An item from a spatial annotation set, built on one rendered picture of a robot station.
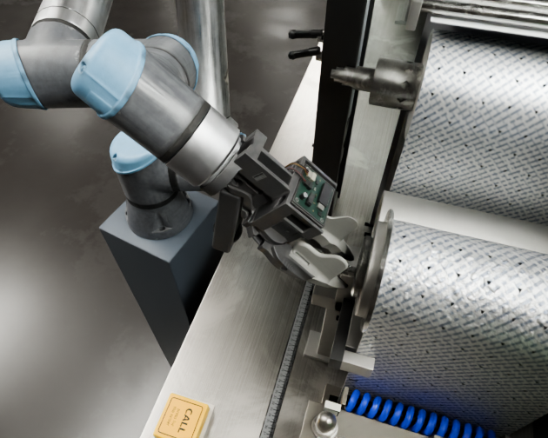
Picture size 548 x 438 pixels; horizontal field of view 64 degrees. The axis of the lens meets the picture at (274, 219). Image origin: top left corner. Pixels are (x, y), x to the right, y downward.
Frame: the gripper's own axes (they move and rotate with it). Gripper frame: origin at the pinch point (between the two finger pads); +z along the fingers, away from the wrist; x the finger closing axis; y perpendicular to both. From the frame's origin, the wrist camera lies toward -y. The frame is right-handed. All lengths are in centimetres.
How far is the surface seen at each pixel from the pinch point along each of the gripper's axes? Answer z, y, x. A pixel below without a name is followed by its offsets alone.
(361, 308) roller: 1.1, 4.3, -5.9
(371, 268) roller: -1.7, 7.6, -3.3
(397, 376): 15.7, -2.0, -6.5
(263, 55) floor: 11, -151, 238
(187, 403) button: 4.8, -35.7, -13.6
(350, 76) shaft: -10.7, 5.8, 23.7
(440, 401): 23.7, -1.0, -6.5
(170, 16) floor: -56, -207, 270
